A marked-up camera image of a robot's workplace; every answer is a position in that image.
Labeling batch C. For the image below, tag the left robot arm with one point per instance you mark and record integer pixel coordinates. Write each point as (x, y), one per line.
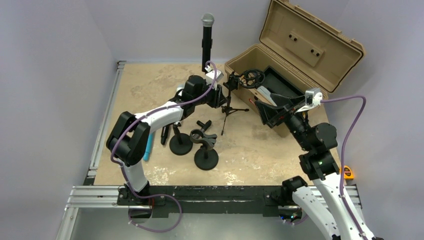
(128, 139)

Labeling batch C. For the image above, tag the grey white object in tray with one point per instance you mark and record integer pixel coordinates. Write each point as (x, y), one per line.
(266, 94)

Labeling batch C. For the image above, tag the small black microphone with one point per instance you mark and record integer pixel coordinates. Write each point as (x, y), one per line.
(164, 135)

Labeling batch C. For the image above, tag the blue microphone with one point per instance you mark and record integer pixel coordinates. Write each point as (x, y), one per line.
(149, 147)

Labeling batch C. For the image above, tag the clip stand round base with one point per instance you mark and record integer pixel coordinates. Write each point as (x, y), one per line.
(206, 157)

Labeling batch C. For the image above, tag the black toolbox tray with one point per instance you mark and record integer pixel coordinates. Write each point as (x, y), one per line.
(278, 84)

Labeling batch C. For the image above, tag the tripod stand with shock mount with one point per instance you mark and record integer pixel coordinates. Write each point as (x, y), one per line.
(249, 79)

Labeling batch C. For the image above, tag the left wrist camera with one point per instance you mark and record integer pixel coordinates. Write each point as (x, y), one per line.
(212, 74)

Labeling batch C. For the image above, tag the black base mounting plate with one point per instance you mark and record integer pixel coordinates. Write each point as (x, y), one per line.
(264, 200)

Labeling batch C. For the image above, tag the yellow tape measure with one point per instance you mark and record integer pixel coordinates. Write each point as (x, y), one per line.
(347, 173)

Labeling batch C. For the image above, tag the tan plastic toolbox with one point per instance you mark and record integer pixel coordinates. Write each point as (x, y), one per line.
(306, 51)

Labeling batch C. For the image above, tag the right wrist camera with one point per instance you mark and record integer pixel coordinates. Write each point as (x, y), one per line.
(313, 98)

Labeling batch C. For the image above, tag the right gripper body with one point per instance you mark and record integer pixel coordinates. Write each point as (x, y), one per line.
(288, 113)

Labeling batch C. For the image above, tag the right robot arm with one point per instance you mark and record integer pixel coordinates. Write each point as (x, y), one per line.
(337, 218)

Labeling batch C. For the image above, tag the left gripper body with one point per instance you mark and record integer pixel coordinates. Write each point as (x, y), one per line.
(212, 96)

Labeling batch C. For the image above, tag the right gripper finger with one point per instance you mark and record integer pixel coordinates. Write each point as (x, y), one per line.
(281, 100)
(270, 115)

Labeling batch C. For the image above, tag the tall black silver microphone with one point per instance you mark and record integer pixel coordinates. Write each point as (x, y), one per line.
(207, 41)

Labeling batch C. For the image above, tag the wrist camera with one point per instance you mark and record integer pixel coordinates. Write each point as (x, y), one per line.
(212, 74)
(313, 98)

